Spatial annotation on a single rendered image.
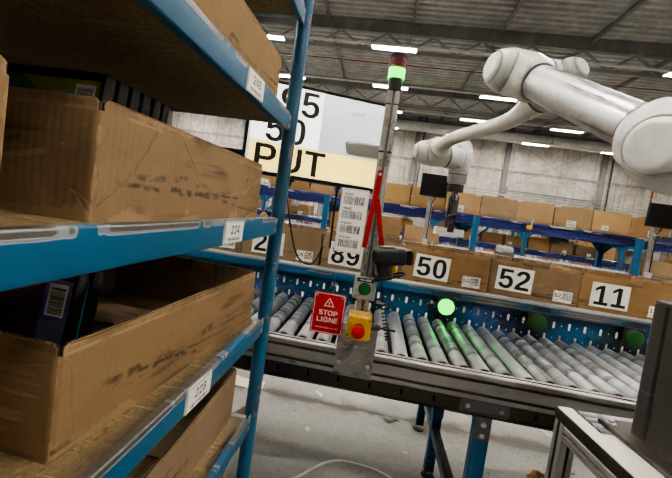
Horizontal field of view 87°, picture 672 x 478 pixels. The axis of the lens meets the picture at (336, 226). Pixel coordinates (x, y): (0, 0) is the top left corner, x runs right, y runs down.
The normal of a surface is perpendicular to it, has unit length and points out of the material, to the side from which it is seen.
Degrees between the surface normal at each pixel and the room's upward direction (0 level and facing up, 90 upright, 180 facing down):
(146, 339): 91
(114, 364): 91
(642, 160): 90
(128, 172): 91
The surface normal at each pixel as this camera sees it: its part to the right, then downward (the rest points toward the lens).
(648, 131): -0.94, 0.01
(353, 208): -0.11, 0.04
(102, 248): 0.98, 0.15
